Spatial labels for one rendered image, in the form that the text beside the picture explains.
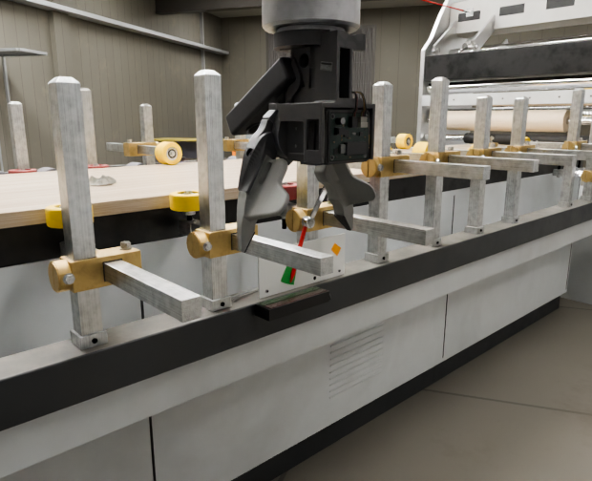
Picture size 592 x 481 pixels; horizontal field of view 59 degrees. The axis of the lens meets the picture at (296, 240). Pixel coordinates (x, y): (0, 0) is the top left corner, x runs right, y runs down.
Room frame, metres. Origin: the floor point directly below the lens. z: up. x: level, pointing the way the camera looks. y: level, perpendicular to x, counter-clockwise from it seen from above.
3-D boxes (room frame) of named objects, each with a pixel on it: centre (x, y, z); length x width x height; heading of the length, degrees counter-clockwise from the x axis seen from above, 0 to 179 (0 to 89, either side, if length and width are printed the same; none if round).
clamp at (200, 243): (0.98, 0.14, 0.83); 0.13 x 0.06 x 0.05; 133
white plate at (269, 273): (1.10, -0.02, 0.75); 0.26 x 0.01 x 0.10; 133
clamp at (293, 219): (1.15, -0.04, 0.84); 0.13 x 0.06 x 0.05; 133
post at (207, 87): (0.97, 0.16, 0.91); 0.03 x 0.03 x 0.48; 43
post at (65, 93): (0.80, 0.34, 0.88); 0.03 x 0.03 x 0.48; 43
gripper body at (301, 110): (0.51, -0.02, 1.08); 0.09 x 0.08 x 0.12; 42
